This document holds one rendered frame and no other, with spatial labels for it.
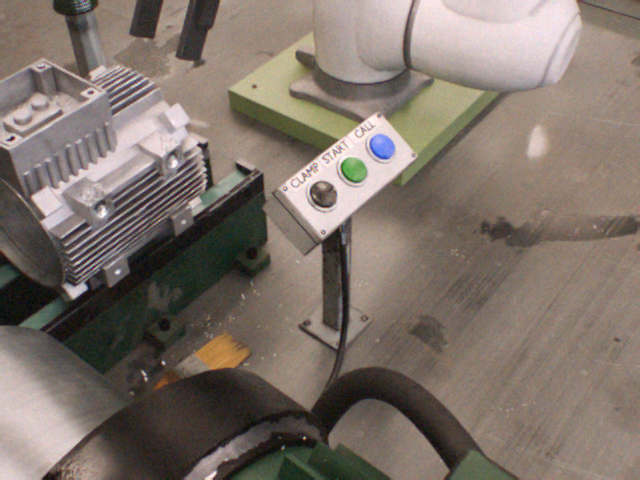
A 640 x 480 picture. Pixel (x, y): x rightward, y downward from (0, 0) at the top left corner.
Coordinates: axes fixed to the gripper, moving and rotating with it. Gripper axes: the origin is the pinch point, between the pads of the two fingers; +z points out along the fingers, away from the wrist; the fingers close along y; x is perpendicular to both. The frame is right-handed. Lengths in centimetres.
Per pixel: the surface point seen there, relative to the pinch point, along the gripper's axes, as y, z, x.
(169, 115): 0.4, 10.2, 2.9
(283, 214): 17.8, 14.0, 3.6
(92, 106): -1.0, 9.9, -6.7
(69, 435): 28.7, 21.3, -30.2
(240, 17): -44, 7, 66
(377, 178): 22.1, 8.7, 12.5
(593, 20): -40, -13, 262
